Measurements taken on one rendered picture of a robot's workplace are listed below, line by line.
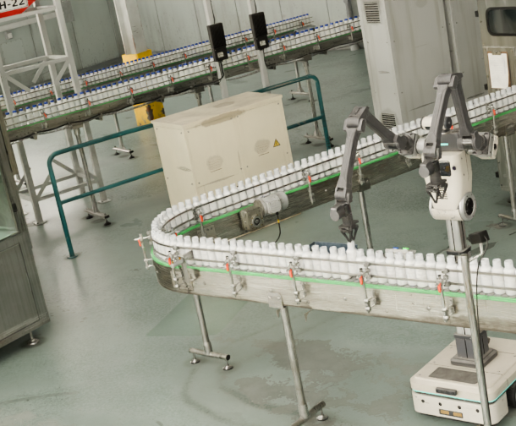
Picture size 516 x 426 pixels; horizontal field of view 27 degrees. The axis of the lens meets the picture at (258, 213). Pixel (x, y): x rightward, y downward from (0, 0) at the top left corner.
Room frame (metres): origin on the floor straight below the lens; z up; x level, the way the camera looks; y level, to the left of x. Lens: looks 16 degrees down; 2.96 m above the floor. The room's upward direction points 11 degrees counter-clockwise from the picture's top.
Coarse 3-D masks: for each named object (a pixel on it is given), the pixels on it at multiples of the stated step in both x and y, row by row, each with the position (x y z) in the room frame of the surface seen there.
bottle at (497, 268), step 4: (492, 260) 4.63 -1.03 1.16; (496, 260) 4.64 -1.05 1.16; (500, 260) 4.62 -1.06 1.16; (492, 264) 4.63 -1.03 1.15; (496, 264) 4.61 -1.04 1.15; (500, 264) 4.61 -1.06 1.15; (492, 268) 4.63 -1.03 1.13; (496, 268) 4.61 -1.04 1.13; (500, 268) 4.61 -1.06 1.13; (492, 272) 4.61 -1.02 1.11; (496, 272) 4.60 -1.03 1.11; (500, 272) 4.60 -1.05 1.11; (492, 276) 4.62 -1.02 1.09; (496, 276) 4.60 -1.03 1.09; (500, 276) 4.60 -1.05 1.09; (492, 280) 4.63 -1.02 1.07; (496, 280) 4.60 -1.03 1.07; (500, 280) 4.60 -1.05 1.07; (496, 284) 4.60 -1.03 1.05; (500, 284) 4.60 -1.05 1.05; (504, 284) 4.60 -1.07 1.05; (496, 292) 4.61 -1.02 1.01; (500, 292) 4.60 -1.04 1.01; (504, 292) 4.60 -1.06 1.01
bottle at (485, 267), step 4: (480, 260) 4.67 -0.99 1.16; (484, 260) 4.65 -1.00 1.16; (488, 260) 4.66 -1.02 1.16; (484, 264) 4.65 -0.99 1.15; (488, 264) 4.65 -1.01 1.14; (480, 268) 4.66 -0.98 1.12; (484, 268) 4.65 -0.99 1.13; (488, 268) 4.64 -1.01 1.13; (480, 276) 4.66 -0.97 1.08; (484, 276) 4.64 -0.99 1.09; (488, 276) 4.64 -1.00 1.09; (484, 280) 4.64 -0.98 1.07; (488, 280) 4.64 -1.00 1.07; (484, 284) 4.65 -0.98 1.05; (488, 284) 4.64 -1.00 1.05; (492, 284) 4.64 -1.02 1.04; (484, 288) 4.65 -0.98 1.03; (488, 288) 4.64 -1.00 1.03; (484, 292) 4.66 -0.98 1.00; (488, 292) 4.64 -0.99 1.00
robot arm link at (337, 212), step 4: (348, 196) 5.13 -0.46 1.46; (352, 196) 5.15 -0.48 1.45; (336, 200) 5.19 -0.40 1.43; (340, 200) 5.19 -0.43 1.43; (348, 200) 5.14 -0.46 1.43; (352, 200) 5.16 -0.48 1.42; (336, 204) 5.15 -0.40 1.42; (340, 204) 5.14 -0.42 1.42; (344, 204) 5.14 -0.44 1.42; (332, 208) 5.11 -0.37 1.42; (336, 208) 5.10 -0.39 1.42; (340, 208) 5.12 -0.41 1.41; (332, 212) 5.11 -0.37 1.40; (336, 212) 5.10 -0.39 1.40; (340, 212) 5.10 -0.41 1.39; (344, 212) 5.13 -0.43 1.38; (332, 216) 5.12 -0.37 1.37; (336, 216) 5.10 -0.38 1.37; (340, 216) 5.10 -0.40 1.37; (336, 220) 5.10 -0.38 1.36
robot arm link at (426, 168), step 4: (436, 152) 4.94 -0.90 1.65; (440, 152) 4.94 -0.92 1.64; (436, 156) 4.94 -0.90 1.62; (440, 156) 4.95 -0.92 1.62; (424, 160) 4.96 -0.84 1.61; (428, 160) 4.94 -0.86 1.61; (432, 160) 4.93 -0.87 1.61; (436, 160) 4.94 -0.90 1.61; (420, 164) 4.91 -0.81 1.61; (424, 164) 4.90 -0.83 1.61; (428, 164) 4.91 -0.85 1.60; (420, 168) 4.91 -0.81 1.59; (424, 168) 4.90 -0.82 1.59; (428, 168) 4.89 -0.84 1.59; (432, 168) 4.91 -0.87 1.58; (420, 172) 4.91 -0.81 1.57; (424, 172) 4.90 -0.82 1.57; (428, 172) 4.88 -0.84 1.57; (432, 172) 4.91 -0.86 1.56; (424, 176) 4.90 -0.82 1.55; (428, 176) 4.89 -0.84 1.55
